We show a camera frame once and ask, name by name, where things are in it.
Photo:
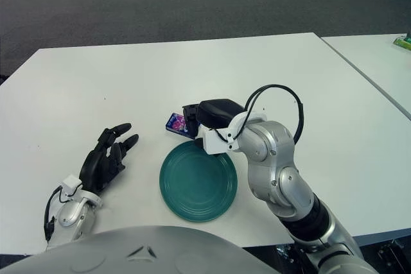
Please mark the grey robot torso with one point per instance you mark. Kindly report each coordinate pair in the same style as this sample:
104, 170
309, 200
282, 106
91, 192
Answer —
128, 248

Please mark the black equipment under table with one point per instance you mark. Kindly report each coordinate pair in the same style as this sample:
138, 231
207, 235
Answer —
395, 254

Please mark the white side table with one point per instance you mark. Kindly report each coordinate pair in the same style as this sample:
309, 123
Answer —
375, 62

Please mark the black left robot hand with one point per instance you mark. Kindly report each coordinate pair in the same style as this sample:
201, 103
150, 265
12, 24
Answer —
96, 165

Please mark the green round plate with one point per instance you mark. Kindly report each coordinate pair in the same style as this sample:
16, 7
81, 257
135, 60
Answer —
192, 184

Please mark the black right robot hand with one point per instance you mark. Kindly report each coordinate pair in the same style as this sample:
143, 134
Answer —
215, 113

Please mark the green box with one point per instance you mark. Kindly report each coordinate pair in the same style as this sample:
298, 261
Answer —
403, 42

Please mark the blue gum pack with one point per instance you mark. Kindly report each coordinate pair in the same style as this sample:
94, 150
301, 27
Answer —
176, 123

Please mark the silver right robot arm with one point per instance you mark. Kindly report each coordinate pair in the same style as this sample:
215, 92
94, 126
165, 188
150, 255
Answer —
266, 145

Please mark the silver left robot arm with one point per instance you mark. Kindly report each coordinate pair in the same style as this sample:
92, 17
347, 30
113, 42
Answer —
72, 213

